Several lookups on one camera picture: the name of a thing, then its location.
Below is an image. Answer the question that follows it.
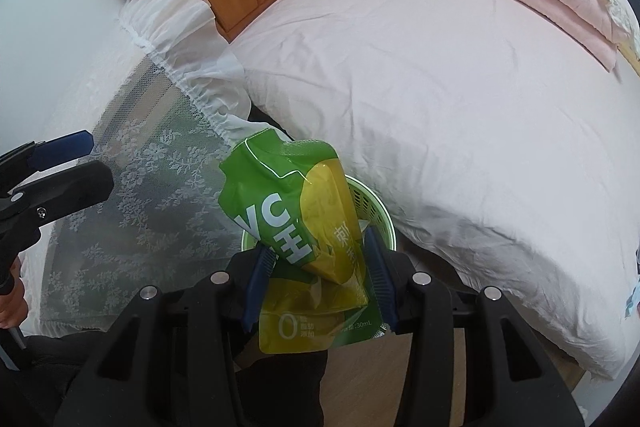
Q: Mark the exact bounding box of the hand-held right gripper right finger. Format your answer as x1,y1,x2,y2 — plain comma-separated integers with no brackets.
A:
364,229,586,427

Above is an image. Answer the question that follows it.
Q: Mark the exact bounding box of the person's left hand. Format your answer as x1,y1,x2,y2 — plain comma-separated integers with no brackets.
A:
0,257,27,330

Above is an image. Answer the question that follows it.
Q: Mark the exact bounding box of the wooden bed frame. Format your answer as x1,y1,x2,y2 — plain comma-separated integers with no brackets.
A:
549,341,587,385

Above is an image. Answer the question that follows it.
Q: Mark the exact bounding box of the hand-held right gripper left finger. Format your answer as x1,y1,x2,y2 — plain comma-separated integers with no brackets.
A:
54,247,276,427

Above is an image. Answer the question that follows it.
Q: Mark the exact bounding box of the yellow mat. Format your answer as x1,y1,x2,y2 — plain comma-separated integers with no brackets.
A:
619,41,640,78

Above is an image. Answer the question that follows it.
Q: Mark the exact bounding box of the lace covered nightstand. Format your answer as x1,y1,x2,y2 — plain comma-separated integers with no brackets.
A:
20,0,296,339

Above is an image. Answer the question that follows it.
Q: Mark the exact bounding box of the green yellow drink pouch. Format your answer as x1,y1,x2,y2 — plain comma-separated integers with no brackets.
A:
219,129,373,305

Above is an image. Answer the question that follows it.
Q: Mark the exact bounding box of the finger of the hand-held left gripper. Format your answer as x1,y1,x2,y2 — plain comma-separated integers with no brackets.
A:
0,132,95,192
0,161,114,233

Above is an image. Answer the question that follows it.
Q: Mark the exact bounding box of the green plastic basket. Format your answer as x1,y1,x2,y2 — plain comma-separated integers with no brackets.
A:
240,174,399,258

